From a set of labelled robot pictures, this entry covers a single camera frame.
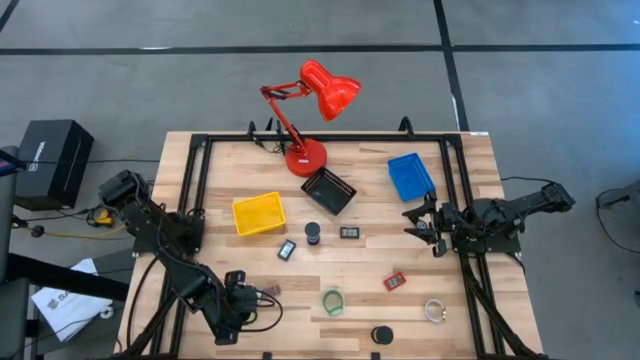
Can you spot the black plastic basket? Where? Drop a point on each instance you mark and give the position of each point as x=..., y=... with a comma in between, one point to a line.
x=328, y=192

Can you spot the white wrist watch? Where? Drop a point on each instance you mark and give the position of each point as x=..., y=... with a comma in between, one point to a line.
x=427, y=311

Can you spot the red desk lamp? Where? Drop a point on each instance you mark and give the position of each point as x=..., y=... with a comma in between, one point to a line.
x=306, y=159

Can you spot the blue plastic basket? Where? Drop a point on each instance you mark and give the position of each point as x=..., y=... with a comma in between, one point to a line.
x=410, y=177

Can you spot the yellow power plug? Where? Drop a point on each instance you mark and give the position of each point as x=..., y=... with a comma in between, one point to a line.
x=102, y=217

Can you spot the white paper bag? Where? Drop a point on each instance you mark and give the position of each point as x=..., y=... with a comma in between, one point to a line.
x=70, y=310

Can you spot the black floor beam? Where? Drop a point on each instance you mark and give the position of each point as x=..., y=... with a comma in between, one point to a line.
x=65, y=277

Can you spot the black digital clock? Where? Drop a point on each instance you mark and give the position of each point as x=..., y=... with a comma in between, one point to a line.
x=286, y=250
x=349, y=232

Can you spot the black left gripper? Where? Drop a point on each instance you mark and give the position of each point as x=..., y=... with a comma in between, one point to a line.
x=229, y=305

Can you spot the black round cap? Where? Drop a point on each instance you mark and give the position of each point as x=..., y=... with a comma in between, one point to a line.
x=382, y=335

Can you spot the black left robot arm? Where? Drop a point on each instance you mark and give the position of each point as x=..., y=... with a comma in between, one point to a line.
x=150, y=220

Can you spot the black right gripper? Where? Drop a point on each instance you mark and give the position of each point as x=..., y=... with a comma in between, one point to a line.
x=447, y=225

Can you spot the yellow plastic basket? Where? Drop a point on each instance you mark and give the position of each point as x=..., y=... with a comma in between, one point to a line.
x=257, y=215

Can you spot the black metal table frame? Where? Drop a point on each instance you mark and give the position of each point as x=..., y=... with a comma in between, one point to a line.
x=375, y=136

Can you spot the black wrist watch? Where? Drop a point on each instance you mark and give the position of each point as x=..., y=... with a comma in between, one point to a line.
x=422, y=225

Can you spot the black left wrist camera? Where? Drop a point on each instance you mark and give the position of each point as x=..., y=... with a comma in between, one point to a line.
x=248, y=298

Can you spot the red digital clock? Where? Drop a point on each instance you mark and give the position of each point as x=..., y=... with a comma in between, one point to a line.
x=394, y=281

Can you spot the black cardboard box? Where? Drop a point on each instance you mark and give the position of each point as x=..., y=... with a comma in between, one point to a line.
x=52, y=160

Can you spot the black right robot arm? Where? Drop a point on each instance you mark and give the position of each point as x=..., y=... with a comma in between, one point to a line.
x=525, y=200

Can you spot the black table edge bracket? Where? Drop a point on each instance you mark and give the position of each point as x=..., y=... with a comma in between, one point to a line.
x=266, y=356
x=375, y=356

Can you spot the green wrist watch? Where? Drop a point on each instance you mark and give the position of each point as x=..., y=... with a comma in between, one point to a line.
x=333, y=313

